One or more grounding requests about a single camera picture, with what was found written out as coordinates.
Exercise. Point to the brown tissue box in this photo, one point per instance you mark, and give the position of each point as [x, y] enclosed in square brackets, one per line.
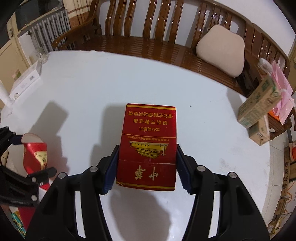
[259, 132]

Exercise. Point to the pink plastic bag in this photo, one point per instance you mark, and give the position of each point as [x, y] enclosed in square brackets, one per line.
[286, 103]

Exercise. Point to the wooden armchair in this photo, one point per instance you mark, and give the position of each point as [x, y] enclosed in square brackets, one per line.
[265, 58]

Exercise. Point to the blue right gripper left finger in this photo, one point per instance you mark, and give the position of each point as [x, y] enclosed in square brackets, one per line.
[110, 169]

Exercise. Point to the beige curtain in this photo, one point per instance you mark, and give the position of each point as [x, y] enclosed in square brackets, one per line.
[77, 10]

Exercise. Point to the red cigarette pack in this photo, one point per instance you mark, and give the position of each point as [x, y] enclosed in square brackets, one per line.
[148, 146]

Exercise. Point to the wooden coffee table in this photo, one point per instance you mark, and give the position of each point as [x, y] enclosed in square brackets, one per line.
[77, 108]

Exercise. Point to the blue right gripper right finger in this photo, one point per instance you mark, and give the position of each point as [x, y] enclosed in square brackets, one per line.
[184, 168]

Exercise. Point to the glass jar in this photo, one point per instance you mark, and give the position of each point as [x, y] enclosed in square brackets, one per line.
[42, 57]

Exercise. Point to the grey radiator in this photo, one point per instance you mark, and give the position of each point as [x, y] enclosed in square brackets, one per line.
[46, 28]

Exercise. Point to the long wooden bench sofa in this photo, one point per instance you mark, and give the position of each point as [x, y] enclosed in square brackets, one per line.
[158, 38]

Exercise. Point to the red paper envelope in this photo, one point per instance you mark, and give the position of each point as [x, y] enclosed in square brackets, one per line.
[34, 160]

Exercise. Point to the green beige drink carton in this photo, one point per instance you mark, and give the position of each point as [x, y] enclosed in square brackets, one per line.
[264, 98]

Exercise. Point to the beige cushion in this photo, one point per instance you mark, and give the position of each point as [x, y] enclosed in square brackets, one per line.
[223, 49]

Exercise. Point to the white paper roll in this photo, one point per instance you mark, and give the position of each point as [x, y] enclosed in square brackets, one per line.
[4, 96]

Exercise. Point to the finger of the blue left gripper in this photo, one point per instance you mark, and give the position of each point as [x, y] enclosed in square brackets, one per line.
[42, 177]
[17, 140]

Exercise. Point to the white flat box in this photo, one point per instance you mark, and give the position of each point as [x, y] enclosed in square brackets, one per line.
[25, 81]

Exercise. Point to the cardboard boxes stack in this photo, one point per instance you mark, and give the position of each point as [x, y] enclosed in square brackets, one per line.
[286, 203]

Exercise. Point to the window with yellow frame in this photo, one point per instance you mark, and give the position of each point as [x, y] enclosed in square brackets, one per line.
[31, 10]

